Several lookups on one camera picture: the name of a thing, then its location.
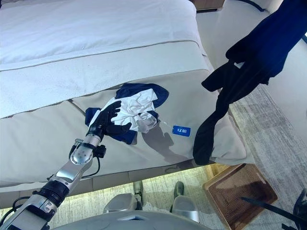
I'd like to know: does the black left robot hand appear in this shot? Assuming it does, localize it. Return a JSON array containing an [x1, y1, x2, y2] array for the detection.
[[86, 100, 132, 138]]

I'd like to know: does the blue shirt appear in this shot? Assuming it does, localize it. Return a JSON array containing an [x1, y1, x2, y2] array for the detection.
[[85, 82, 170, 146]]

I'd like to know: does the blue paper tag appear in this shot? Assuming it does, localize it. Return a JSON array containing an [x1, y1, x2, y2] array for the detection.
[[172, 124, 192, 137]]

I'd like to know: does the dark navy black garment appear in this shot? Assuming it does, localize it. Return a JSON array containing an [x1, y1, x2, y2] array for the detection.
[[193, 0, 307, 166]]

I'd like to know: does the grey bed base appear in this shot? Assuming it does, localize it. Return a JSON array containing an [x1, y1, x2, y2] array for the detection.
[[0, 160, 216, 199]]

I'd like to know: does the brown wicker basket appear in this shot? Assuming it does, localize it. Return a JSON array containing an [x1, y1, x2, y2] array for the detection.
[[202, 164, 279, 228]]

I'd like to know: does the cream blanket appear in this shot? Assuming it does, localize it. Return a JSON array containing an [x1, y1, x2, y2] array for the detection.
[[0, 39, 214, 119]]

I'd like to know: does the grey left robot leg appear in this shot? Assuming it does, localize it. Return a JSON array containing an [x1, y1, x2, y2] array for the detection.
[[103, 181, 144, 214]]

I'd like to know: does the grey robot leg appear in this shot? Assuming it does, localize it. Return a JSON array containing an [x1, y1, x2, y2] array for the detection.
[[103, 181, 144, 214], [170, 181, 200, 222]]

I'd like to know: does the white duvet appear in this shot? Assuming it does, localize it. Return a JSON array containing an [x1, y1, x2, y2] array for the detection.
[[0, 0, 208, 65]]

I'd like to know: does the grey robot torso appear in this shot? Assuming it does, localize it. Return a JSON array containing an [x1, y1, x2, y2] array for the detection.
[[51, 210, 216, 230]]

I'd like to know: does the grey right robot leg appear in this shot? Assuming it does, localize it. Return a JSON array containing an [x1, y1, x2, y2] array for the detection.
[[170, 181, 200, 222]]

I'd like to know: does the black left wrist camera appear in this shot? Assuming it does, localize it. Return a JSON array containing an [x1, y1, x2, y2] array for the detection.
[[95, 145, 106, 159]]

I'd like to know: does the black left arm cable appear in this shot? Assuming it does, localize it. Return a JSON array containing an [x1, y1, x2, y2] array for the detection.
[[80, 155, 101, 180]]

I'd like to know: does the black window base rail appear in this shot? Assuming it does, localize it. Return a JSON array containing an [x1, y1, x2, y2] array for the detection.
[[247, 0, 268, 12]]

